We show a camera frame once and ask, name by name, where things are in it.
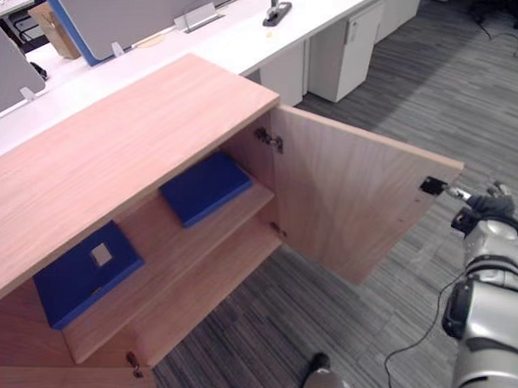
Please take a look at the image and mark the wooden cabinet shelf board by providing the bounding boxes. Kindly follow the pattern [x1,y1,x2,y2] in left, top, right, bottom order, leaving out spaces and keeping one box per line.
[56,180,282,366]

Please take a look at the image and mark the black door lock latch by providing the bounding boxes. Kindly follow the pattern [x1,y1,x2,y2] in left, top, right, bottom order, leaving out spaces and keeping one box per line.
[418,175,450,196]

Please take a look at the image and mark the long white office desk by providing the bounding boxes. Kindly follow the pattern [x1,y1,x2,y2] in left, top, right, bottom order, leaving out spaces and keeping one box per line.
[0,0,431,167]

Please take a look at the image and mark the plain blue folder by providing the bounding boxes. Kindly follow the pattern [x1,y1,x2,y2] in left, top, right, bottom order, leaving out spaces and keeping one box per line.
[157,150,256,231]

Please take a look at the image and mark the black object on desk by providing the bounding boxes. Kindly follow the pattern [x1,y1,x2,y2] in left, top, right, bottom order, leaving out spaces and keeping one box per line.
[28,60,49,82]

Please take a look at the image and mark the light wood office cabinet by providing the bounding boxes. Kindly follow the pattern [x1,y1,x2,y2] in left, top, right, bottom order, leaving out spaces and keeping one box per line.
[0,49,291,377]

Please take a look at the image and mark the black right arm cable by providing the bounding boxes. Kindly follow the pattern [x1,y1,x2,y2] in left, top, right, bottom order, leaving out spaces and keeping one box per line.
[380,271,474,388]

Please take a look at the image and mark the white pedestal drawer cabinet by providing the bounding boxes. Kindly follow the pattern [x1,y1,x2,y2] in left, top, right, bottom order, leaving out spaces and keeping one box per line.
[379,0,427,44]
[305,2,390,105]

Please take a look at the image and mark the right robot leg dark foot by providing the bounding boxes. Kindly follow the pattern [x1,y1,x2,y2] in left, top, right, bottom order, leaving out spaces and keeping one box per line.
[297,351,353,388]

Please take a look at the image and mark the blue folder with white label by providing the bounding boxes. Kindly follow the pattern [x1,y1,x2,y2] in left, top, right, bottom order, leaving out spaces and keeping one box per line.
[30,219,148,332]

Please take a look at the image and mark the grey desk partition screen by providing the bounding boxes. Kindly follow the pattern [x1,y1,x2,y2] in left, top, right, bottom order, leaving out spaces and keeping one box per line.
[0,13,49,122]

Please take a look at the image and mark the brown cardboard box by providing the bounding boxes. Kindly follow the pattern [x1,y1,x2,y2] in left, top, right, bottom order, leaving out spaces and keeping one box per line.
[26,0,83,61]

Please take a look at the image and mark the grey partition with blue trim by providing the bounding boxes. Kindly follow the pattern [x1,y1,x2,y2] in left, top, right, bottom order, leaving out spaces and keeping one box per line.
[46,0,256,69]

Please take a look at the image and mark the wooden cabinet door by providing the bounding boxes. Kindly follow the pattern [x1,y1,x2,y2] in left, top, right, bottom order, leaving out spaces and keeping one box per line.
[271,97,470,288]
[0,359,159,388]

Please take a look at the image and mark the black office chair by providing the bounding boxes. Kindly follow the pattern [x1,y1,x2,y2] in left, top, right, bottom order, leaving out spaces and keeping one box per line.
[467,0,518,32]

